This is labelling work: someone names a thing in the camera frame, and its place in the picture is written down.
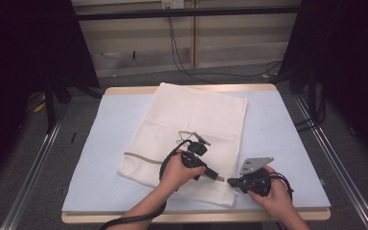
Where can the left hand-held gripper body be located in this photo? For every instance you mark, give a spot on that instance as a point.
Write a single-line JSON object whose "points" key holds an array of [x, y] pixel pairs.
{"points": [[194, 158]]}

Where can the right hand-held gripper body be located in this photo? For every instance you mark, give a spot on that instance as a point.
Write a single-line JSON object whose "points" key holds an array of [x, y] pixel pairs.
{"points": [[255, 182]]}

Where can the white cloth with beige stripe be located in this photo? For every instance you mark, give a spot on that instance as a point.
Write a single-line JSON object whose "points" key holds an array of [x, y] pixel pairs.
{"points": [[191, 111]]}

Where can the person's left hand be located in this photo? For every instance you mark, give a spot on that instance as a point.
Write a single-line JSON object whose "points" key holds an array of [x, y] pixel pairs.
{"points": [[177, 175]]}

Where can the person's right hand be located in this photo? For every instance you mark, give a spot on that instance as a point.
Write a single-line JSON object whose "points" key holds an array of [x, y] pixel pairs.
{"points": [[276, 201]]}

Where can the light blue foam mat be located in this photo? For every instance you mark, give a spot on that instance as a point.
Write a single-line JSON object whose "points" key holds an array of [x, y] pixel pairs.
{"points": [[102, 159]]}

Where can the wooden table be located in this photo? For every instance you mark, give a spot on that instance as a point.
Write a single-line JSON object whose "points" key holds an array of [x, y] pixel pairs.
{"points": [[262, 87]]}

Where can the black stand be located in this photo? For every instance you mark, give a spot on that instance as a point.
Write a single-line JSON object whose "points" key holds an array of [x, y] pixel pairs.
{"points": [[50, 108], [313, 96]]}

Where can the small black floor object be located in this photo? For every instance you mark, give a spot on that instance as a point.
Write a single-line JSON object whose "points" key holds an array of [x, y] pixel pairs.
{"points": [[73, 137]]}

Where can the black horizontal bar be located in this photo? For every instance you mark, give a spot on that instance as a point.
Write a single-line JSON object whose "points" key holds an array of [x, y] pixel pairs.
{"points": [[185, 12]]}

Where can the black curtain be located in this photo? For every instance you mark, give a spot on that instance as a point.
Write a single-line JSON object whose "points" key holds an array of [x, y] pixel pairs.
{"points": [[351, 64], [19, 57]]}

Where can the yellow tape piece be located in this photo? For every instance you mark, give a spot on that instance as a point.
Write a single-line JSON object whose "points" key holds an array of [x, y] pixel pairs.
{"points": [[40, 107]]}

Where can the metal floor rail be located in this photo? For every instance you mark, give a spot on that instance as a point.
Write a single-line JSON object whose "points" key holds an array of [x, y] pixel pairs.
{"points": [[335, 163], [35, 172]]}

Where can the white wall socket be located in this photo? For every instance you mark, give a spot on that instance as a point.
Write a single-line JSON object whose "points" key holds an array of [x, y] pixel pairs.
{"points": [[172, 4]]}

